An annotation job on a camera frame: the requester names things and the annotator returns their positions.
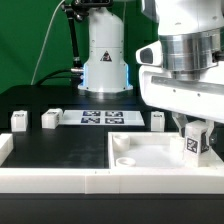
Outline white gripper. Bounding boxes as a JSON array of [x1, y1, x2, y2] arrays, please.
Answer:
[[139, 64, 224, 144]]

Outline white square tabletop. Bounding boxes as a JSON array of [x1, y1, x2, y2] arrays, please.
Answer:
[[108, 132, 216, 169]]

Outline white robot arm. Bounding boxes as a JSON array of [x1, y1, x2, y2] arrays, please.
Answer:
[[82, 0, 224, 124]]

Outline white sheet with AprilTags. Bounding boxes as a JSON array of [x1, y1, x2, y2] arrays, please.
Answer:
[[60, 110, 144, 126]]

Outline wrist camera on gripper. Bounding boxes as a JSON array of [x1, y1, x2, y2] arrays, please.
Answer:
[[136, 41, 163, 67]]

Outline black cable bundle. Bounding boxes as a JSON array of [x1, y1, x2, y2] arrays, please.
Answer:
[[34, 68, 84, 87]]

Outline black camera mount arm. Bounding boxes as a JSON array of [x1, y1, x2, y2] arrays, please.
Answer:
[[61, 0, 113, 68]]

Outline grey cable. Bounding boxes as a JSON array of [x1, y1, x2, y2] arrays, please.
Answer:
[[30, 0, 66, 86]]

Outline white U-shaped fence wall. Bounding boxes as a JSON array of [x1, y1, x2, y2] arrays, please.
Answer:
[[0, 134, 224, 194]]

